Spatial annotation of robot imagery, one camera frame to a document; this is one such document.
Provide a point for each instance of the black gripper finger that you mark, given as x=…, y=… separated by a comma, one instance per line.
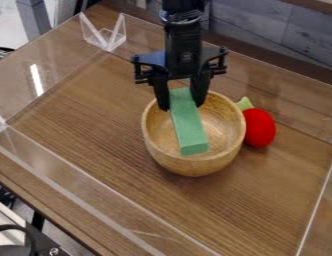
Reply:
x=158, y=82
x=199, y=82

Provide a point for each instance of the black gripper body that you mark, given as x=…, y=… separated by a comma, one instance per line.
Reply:
x=185, y=58

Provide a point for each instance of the green rectangular stick block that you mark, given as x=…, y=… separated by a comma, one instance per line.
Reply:
x=187, y=124

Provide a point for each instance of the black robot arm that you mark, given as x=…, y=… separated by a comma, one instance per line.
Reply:
x=183, y=6

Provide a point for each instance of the brown wooden bowl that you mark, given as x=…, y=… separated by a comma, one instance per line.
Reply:
x=225, y=127

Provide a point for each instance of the red plush strawberry toy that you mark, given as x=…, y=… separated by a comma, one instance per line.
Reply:
x=259, y=124

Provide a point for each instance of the black table leg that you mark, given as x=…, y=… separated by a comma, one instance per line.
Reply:
x=38, y=221

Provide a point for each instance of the clear acrylic corner bracket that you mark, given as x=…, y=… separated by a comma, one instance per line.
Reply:
x=104, y=38

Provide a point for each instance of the clear acrylic tray enclosure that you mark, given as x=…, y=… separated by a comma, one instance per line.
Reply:
x=88, y=153

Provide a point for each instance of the black equipment with cable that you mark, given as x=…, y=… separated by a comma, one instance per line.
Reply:
x=34, y=246

